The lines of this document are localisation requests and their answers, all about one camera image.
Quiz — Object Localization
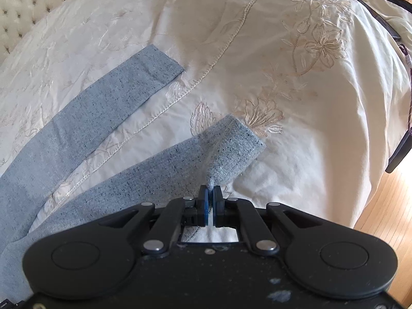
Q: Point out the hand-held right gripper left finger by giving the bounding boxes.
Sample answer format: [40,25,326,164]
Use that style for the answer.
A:
[97,185,210,255]

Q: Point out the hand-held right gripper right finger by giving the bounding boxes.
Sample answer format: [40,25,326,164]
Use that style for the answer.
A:
[212,185,326,255]

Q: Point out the blue-grey speckled pants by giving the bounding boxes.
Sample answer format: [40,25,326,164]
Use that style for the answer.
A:
[0,45,267,303]

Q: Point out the cream embroidered bedspread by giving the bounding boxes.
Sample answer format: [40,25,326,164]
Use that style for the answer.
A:
[0,0,412,243]

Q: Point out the cream tufted headboard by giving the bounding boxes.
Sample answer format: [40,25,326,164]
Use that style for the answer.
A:
[0,0,108,63]

